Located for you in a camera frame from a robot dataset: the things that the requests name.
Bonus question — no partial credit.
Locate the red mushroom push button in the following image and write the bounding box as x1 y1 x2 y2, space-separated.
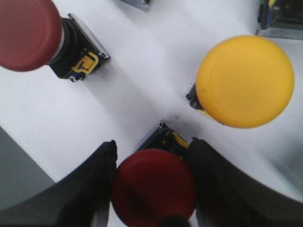
111 121 197 227
0 0 110 82

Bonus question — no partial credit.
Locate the yellow mushroom push button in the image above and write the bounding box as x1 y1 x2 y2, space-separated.
187 35 294 128

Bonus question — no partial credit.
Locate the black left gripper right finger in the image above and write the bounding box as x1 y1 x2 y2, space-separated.
186 138 303 227

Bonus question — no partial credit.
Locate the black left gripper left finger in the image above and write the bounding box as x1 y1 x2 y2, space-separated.
0 140 117 227

